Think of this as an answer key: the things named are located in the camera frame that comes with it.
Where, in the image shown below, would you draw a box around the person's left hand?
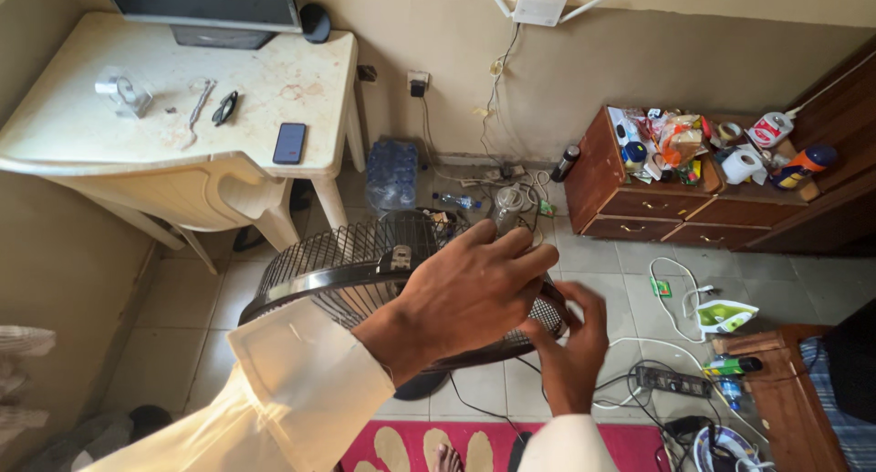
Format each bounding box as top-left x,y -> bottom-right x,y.
352,219 -> 561,385

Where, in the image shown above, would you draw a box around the person's right hand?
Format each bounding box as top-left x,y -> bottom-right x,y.
520,280 -> 610,417

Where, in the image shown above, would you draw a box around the black fan with wire grille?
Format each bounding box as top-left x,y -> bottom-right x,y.
237,208 -> 573,402

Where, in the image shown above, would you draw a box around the black slipper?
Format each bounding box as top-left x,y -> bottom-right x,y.
506,430 -> 534,472

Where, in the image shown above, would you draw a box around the small clear water bottle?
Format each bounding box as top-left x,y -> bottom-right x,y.
432,192 -> 483,212

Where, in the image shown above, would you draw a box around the black power strip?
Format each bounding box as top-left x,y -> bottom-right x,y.
634,364 -> 714,399

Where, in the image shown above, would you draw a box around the clear electric kettle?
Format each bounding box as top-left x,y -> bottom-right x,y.
490,182 -> 526,235

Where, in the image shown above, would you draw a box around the black power adapter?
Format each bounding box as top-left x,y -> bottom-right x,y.
662,415 -> 717,441

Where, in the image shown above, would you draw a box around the wrapped pack of water bottles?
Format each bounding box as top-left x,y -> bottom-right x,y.
364,138 -> 420,214

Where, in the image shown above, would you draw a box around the person's foot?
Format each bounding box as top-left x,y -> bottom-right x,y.
431,442 -> 465,472

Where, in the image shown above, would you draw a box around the red rug with footprint pattern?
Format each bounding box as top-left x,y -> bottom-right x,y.
338,420 -> 673,472

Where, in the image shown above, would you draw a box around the blue capped water bottle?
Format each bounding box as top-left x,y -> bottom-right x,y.
719,376 -> 745,413

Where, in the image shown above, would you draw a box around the green spray can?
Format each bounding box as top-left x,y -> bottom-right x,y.
704,355 -> 764,379

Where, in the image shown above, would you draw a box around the white and green iron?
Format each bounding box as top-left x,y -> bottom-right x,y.
694,299 -> 760,337

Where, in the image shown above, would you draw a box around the black and silver flask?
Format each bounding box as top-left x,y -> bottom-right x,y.
550,144 -> 582,184

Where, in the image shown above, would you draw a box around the wooden drawer cabinet with clutter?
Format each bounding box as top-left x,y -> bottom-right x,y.
563,104 -> 839,251

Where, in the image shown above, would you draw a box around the patterned plate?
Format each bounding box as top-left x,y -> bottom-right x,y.
692,425 -> 759,472

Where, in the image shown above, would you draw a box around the black smartphone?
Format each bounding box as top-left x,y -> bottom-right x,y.
272,122 -> 308,166

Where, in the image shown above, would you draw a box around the black bag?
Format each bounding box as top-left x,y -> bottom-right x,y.
821,300 -> 876,426

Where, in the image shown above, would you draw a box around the blue striped bedding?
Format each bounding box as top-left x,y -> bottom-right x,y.
799,335 -> 876,472

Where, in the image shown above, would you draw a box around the black sunglasses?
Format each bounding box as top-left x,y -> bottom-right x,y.
211,89 -> 240,127

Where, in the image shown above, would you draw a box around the white router with antennas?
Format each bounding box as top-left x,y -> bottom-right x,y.
479,0 -> 614,29

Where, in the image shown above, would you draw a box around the black round device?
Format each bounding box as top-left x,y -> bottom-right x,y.
299,3 -> 333,45

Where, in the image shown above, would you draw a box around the white plastic table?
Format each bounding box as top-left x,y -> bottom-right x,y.
0,11 -> 368,276

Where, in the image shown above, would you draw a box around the dark wooden wardrobe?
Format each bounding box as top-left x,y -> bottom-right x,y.
745,37 -> 876,257

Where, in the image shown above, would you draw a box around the grey cloth heap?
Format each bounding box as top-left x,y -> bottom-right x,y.
19,404 -> 174,472

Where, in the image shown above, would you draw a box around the black flat screen monitor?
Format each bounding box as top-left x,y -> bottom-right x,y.
94,0 -> 302,50

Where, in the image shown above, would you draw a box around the clear plastic container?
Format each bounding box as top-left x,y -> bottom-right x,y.
94,66 -> 153,120

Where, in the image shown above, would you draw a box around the striped cloth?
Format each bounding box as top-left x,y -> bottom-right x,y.
0,324 -> 57,449

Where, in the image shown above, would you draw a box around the black fan cable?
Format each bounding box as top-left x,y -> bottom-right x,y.
448,357 -> 548,447

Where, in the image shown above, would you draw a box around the white cable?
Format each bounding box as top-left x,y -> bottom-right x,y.
647,256 -> 714,344

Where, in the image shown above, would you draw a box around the white extension socket with cables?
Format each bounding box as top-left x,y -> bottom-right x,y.
457,163 -> 552,213

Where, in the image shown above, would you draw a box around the wooden bed frame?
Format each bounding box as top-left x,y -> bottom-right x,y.
710,323 -> 853,472

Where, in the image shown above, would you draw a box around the silver chain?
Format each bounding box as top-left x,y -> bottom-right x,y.
180,78 -> 217,151

